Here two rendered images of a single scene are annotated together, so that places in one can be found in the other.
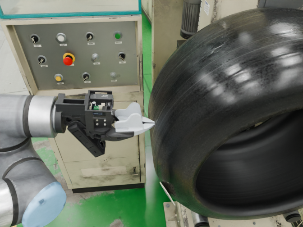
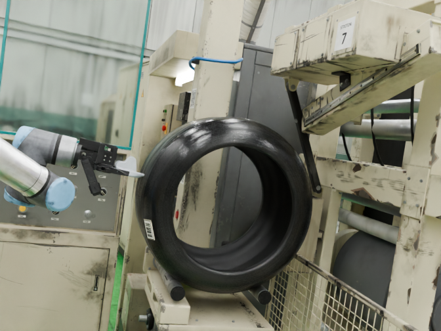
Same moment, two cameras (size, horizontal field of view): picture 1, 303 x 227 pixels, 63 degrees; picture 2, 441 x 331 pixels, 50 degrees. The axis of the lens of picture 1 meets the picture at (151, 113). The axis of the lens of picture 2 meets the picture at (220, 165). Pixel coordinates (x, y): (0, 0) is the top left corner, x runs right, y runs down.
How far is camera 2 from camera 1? 1.10 m
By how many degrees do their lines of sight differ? 39
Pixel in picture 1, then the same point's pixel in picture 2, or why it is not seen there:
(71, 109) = (89, 144)
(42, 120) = (69, 144)
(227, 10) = not seen: hidden behind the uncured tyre
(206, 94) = (181, 136)
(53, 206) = (67, 193)
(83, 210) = not seen: outside the picture
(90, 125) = (100, 157)
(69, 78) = (35, 210)
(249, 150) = (230, 263)
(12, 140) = (40, 158)
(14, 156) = not seen: hidden behind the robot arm
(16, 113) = (53, 137)
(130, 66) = (109, 206)
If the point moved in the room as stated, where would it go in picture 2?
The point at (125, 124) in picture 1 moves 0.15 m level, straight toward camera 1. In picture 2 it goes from (124, 165) to (131, 170)
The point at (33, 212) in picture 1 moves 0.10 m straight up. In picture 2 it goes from (58, 184) to (63, 146)
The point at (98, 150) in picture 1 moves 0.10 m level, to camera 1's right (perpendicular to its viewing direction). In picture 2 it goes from (97, 186) to (131, 190)
